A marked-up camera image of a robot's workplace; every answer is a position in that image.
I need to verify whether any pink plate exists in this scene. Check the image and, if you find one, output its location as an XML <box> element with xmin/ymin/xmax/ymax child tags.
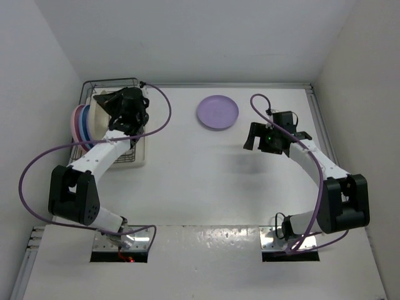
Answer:
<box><xmin>70</xmin><ymin>104</ymin><xmax>84</xmax><ymax>143</ymax></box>

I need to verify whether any blue plate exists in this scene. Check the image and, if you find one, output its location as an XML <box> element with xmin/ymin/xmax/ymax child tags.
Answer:
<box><xmin>78</xmin><ymin>105</ymin><xmax>91</xmax><ymax>141</ymax></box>

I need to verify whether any purple plate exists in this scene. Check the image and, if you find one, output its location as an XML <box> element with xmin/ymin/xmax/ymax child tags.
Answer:
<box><xmin>196</xmin><ymin>95</ymin><xmax>239</xmax><ymax>131</ymax></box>
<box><xmin>86</xmin><ymin>105</ymin><xmax>94</xmax><ymax>140</ymax></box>

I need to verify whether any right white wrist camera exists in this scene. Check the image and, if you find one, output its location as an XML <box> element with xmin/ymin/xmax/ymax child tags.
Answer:
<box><xmin>266</xmin><ymin>108</ymin><xmax>279</xmax><ymax>122</ymax></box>

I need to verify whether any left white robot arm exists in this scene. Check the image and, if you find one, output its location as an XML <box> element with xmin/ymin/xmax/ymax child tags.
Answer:
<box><xmin>48</xmin><ymin>87</ymin><xmax>149</xmax><ymax>234</ymax></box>

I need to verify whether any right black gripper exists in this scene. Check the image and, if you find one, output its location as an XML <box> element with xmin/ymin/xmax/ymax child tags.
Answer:
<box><xmin>244</xmin><ymin>122</ymin><xmax>282</xmax><ymax>155</ymax></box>

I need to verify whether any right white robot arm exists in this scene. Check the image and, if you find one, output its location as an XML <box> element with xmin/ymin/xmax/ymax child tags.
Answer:
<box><xmin>243</xmin><ymin>111</ymin><xmax>370</xmax><ymax>241</ymax></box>

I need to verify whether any black wire dish rack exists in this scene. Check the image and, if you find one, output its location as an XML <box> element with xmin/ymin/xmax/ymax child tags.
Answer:
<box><xmin>79</xmin><ymin>77</ymin><xmax>145</xmax><ymax>168</ymax></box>

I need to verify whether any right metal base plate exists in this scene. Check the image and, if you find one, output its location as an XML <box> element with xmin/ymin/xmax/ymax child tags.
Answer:
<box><xmin>259</xmin><ymin>226</ymin><xmax>317</xmax><ymax>253</ymax></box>

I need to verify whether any cream plate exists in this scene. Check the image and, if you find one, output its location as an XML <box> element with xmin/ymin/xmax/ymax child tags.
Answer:
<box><xmin>89</xmin><ymin>95</ymin><xmax>109</xmax><ymax>140</ymax></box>

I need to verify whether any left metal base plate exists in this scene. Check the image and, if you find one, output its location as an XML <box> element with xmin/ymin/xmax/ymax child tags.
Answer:
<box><xmin>92</xmin><ymin>225</ymin><xmax>152</xmax><ymax>253</ymax></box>

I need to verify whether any metal base plate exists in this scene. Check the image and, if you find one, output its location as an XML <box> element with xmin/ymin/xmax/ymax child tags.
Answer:
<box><xmin>259</xmin><ymin>226</ymin><xmax>317</xmax><ymax>253</ymax></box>
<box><xmin>92</xmin><ymin>225</ymin><xmax>152</xmax><ymax>253</ymax></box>

